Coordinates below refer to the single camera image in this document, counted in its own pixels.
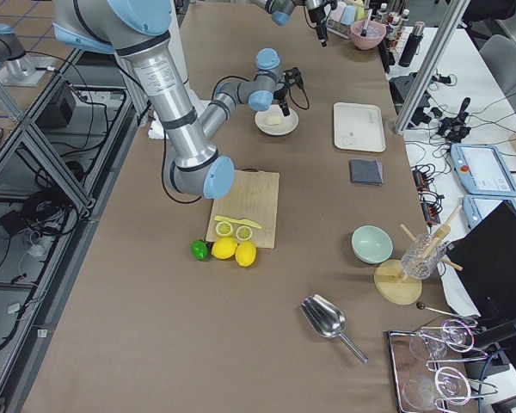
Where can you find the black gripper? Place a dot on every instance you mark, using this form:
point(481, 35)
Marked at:
point(284, 97)
point(316, 17)

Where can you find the cream round plate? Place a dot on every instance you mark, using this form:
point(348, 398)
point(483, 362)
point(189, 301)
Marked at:
point(288, 124)

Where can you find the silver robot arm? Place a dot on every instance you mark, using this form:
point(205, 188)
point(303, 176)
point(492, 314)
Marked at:
point(281, 11)
point(139, 33)

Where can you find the cream rabbit tray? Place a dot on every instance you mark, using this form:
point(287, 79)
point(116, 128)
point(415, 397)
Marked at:
point(358, 127)

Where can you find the metal tray with glasses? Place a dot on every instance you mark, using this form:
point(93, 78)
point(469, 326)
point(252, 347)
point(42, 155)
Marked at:
point(428, 367)

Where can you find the pink plastic cup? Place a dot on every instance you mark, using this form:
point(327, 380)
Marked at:
point(338, 14)

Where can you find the blue plastic cup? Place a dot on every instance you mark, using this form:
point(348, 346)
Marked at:
point(348, 15)

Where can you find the pink bowl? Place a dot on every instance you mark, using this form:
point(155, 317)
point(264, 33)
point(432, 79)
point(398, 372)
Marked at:
point(375, 33)

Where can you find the black thermos bottle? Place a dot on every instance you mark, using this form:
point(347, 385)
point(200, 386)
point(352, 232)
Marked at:
point(412, 44)

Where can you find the wooden cutting board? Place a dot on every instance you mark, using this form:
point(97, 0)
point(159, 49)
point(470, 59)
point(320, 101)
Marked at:
point(253, 196)

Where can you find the grey folded cloth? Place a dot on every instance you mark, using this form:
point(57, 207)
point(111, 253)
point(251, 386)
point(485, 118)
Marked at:
point(366, 172)

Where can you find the yellow plastic knife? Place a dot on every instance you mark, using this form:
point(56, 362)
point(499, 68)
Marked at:
point(247, 222)

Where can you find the lower lemon half slice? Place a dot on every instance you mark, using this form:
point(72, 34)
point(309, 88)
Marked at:
point(243, 233)

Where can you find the lemon half slice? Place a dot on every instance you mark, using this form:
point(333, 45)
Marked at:
point(224, 229)
point(243, 233)

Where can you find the upper lemon half slice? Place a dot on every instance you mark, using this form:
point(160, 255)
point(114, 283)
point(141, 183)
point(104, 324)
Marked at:
point(224, 229)

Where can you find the lower whole yellow lemon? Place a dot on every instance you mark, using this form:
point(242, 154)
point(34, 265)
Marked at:
point(246, 253)

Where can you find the whole yellow lemon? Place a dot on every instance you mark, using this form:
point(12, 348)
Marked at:
point(246, 253)
point(224, 248)

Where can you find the upper whole yellow lemon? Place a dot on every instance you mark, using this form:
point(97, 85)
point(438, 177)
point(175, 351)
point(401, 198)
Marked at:
point(224, 248)

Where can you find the left black orange usb hub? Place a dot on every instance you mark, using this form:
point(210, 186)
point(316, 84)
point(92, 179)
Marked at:
point(422, 180)

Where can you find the black orange usb hub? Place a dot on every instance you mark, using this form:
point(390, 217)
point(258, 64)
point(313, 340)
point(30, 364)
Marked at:
point(422, 180)
point(430, 212)

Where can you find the green bowl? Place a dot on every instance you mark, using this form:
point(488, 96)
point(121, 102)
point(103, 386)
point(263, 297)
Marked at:
point(371, 244)

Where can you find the green lime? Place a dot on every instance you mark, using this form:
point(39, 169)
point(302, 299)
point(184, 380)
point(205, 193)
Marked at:
point(199, 249)

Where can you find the right black orange usb hub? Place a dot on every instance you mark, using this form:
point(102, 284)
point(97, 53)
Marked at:
point(430, 212)

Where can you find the grey office chair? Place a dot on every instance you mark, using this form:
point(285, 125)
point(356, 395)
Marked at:
point(499, 55)

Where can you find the clear glass cup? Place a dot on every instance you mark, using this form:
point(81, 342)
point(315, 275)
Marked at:
point(419, 261)

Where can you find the upper blue teach pendant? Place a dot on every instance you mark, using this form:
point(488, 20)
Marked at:
point(481, 170)

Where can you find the blue teach pendant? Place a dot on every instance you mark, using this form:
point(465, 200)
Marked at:
point(477, 207)
point(481, 170)

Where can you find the wooden cup tree stand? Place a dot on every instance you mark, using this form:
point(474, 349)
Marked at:
point(399, 281)

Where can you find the lower blue teach pendant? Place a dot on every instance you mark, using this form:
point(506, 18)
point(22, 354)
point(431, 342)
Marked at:
point(477, 207)

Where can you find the metal scoop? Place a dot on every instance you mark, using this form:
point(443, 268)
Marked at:
point(329, 322)

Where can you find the white wire cup rack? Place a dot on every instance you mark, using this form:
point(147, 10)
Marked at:
point(339, 28)

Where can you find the aluminium frame post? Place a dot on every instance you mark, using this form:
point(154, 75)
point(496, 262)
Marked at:
point(436, 50)

